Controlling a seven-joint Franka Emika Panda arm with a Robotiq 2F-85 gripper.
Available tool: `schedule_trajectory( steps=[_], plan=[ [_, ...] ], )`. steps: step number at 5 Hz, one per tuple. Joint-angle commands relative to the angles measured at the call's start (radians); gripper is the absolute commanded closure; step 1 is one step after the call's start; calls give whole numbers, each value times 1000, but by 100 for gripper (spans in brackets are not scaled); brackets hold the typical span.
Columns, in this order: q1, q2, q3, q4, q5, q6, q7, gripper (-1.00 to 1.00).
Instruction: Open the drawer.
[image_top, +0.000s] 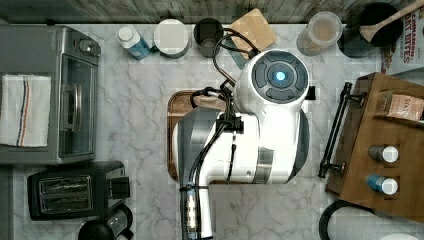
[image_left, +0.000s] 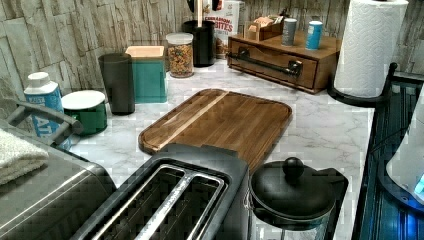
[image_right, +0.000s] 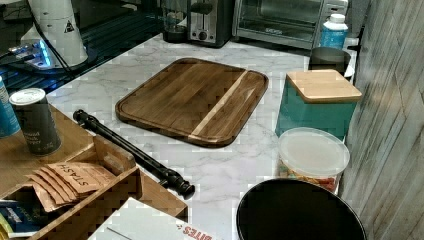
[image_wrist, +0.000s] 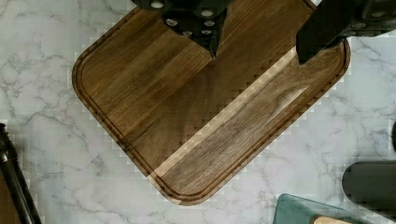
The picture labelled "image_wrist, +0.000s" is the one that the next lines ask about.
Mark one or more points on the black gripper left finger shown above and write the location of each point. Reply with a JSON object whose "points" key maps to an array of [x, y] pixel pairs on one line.
{"points": [[199, 20]]}

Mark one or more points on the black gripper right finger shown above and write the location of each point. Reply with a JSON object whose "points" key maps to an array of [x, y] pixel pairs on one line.
{"points": [[333, 21]]}

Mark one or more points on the wooden cutting board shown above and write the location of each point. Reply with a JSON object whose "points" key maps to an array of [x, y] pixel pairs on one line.
{"points": [[191, 121]]}

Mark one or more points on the dark grey tall cup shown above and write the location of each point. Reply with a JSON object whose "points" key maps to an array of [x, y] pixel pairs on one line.
{"points": [[372, 185]]}

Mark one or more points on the teal box with wooden lid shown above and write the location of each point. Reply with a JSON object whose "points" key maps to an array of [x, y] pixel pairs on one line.
{"points": [[292, 209]]}

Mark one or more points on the black paper towel holder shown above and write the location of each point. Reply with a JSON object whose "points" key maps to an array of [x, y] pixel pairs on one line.
{"points": [[16, 182]]}

